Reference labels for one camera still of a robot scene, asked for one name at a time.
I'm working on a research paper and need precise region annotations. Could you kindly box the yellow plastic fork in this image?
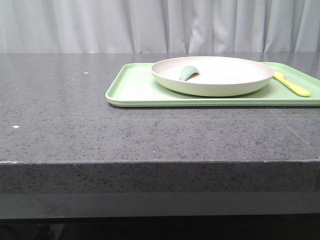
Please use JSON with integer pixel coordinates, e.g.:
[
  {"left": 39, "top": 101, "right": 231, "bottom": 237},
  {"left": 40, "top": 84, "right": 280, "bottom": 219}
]
[{"left": 273, "top": 71, "right": 311, "bottom": 97}]

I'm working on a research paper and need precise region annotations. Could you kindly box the green plastic spoon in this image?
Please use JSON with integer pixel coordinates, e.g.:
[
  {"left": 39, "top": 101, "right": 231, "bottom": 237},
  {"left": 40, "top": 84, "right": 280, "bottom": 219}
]
[{"left": 179, "top": 66, "right": 200, "bottom": 81}]

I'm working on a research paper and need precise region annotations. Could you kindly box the beige round plate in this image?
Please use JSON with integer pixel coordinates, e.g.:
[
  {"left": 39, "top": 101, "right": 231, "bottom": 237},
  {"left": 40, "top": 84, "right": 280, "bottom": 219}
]
[{"left": 151, "top": 56, "right": 274, "bottom": 97}]

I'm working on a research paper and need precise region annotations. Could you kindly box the white pleated curtain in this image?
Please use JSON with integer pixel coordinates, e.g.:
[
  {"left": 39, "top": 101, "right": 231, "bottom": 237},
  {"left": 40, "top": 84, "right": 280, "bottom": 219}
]
[{"left": 0, "top": 0, "right": 320, "bottom": 54}]

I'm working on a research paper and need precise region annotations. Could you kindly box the light green serving tray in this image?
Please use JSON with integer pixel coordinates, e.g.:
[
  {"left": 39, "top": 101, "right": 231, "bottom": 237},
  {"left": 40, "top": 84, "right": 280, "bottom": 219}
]
[{"left": 105, "top": 62, "right": 320, "bottom": 108}]

